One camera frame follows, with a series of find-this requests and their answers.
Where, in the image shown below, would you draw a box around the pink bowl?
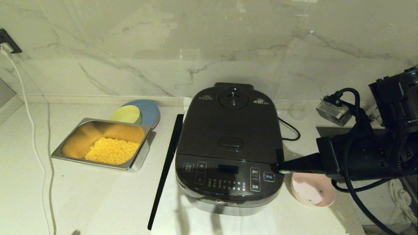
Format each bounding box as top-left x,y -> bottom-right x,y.
290,172 -> 337,208

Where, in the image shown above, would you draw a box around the black rice cooker lid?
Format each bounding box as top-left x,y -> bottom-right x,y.
176,82 -> 284,165

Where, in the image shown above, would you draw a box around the clear glass cup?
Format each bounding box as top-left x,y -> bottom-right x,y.
287,102 -> 307,120

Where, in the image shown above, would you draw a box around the grey white dish cloth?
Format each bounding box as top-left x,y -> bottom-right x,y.
387,179 -> 418,226

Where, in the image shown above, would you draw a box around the long black flat strip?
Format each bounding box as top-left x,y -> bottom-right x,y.
147,114 -> 185,230

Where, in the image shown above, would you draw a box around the blue plate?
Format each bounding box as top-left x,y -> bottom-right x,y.
121,99 -> 161,130

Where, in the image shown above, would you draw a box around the pale yellow plate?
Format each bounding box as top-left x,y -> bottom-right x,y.
109,105 -> 142,125

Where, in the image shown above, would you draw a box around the yellow corn kernels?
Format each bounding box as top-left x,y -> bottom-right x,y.
85,137 -> 140,165

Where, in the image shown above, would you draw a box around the stainless steel food pan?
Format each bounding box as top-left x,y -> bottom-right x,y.
51,117 -> 153,172

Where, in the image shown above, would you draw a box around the black cord loop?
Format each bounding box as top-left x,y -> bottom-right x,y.
278,117 -> 301,141

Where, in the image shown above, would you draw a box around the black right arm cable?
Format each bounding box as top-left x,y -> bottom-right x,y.
331,87 -> 403,235

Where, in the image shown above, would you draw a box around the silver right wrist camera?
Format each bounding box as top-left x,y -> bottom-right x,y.
315,95 -> 353,127

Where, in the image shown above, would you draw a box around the white power cable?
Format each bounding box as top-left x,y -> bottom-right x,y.
7,54 -> 53,235

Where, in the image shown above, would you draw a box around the black wall socket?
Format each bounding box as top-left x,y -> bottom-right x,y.
0,29 -> 22,54

